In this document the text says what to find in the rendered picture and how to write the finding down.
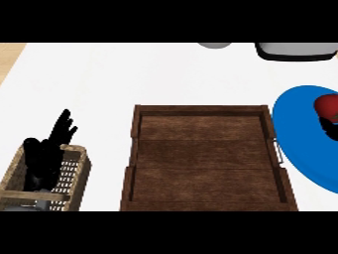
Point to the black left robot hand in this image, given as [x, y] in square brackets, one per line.
[42, 158]

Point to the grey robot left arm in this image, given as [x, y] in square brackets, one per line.
[31, 206]

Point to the blue plate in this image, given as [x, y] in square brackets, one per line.
[313, 145]

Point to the brown wooden tray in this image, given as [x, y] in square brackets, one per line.
[208, 158]

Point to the wicker basket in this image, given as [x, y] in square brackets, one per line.
[69, 175]

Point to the grey and black appliance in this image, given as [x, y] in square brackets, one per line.
[299, 51]

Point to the grey round object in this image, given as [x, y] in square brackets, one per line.
[215, 45]

